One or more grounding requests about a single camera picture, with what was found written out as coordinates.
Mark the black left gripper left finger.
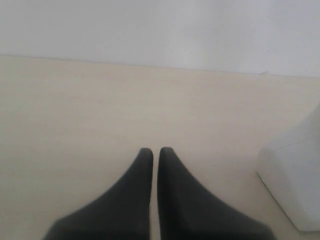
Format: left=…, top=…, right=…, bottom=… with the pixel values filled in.
left=44, top=148, right=153, bottom=240

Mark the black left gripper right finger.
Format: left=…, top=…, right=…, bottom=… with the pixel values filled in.
left=157, top=147, right=273, bottom=240

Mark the white mannequin head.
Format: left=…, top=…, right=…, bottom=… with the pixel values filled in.
left=256, top=106, right=320, bottom=232

